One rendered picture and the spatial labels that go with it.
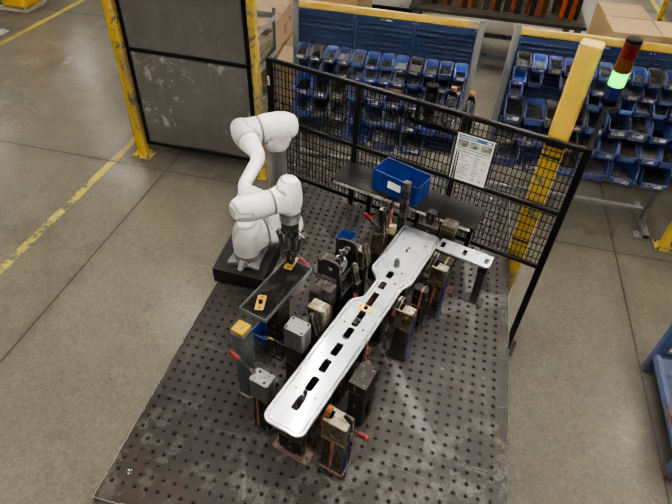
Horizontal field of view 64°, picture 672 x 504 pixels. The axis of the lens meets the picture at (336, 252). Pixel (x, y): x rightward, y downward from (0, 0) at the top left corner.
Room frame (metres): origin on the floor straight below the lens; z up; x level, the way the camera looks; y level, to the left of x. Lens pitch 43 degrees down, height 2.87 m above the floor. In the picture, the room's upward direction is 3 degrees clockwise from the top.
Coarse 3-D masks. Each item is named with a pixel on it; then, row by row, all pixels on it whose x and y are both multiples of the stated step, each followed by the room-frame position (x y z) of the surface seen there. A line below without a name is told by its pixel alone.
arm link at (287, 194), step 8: (288, 176) 1.72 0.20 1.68; (280, 184) 1.68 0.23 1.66; (288, 184) 1.67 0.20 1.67; (296, 184) 1.69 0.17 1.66; (272, 192) 1.67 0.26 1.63; (280, 192) 1.67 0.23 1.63; (288, 192) 1.66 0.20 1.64; (296, 192) 1.67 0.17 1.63; (280, 200) 1.65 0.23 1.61; (288, 200) 1.65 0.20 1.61; (296, 200) 1.67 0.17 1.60; (280, 208) 1.64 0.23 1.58; (288, 208) 1.65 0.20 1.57; (296, 208) 1.67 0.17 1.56
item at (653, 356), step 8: (664, 336) 2.16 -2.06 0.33; (656, 344) 2.17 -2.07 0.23; (664, 344) 2.12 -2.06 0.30; (656, 352) 2.13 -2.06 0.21; (664, 352) 2.11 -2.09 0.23; (648, 360) 2.14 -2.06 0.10; (656, 360) 2.08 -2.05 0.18; (664, 360) 2.10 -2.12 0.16; (648, 368) 2.12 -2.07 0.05; (656, 368) 2.03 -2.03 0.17; (664, 368) 2.03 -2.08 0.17; (656, 376) 1.98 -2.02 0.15; (664, 376) 1.95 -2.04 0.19; (664, 384) 1.90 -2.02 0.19; (664, 392) 1.84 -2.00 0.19; (664, 400) 1.80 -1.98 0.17; (664, 408) 1.75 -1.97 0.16; (664, 472) 1.42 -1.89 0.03
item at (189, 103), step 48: (144, 0) 4.29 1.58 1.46; (192, 0) 4.19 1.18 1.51; (240, 0) 4.10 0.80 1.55; (144, 48) 4.31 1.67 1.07; (192, 48) 4.21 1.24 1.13; (240, 48) 4.13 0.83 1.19; (144, 96) 4.33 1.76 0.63; (192, 96) 4.23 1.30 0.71; (240, 96) 4.14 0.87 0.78; (144, 144) 4.33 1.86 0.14; (192, 144) 4.27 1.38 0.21
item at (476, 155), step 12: (456, 144) 2.55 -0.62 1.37; (468, 144) 2.52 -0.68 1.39; (480, 144) 2.49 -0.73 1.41; (492, 144) 2.47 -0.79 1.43; (456, 156) 2.55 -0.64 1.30; (468, 156) 2.52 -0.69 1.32; (480, 156) 2.49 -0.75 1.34; (492, 156) 2.46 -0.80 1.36; (456, 168) 2.54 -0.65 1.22; (468, 168) 2.51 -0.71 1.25; (480, 168) 2.48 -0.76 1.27; (456, 180) 2.53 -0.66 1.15; (468, 180) 2.50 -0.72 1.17; (480, 180) 2.47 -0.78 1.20
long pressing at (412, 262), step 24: (408, 240) 2.16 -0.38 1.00; (432, 240) 2.17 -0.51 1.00; (384, 264) 1.96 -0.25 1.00; (408, 264) 1.97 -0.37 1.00; (384, 288) 1.79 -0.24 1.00; (384, 312) 1.64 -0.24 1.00; (336, 336) 1.48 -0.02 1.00; (360, 336) 1.49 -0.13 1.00; (312, 360) 1.35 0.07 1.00; (336, 360) 1.36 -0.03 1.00; (288, 384) 1.22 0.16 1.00; (336, 384) 1.24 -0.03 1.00; (288, 408) 1.12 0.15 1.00; (312, 408) 1.12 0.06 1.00; (288, 432) 1.02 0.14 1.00
